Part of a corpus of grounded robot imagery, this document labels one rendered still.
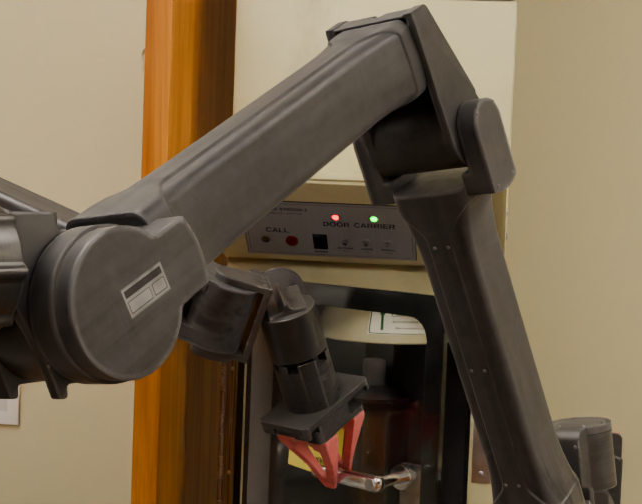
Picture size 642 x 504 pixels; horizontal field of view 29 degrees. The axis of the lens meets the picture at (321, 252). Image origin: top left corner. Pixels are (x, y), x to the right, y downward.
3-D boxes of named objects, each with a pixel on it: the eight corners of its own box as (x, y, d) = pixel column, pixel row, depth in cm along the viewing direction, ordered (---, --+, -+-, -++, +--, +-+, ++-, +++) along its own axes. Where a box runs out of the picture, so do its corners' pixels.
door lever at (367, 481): (340, 475, 134) (341, 451, 134) (411, 491, 128) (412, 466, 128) (307, 482, 130) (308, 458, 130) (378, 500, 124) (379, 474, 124)
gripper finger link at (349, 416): (290, 495, 129) (266, 418, 126) (332, 457, 134) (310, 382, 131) (340, 508, 125) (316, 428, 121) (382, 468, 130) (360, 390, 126)
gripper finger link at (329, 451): (292, 493, 130) (268, 416, 126) (334, 455, 134) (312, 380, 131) (343, 506, 125) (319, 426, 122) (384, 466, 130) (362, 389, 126)
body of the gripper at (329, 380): (262, 436, 125) (241, 372, 123) (324, 384, 132) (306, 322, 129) (310, 447, 121) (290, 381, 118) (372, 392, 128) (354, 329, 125)
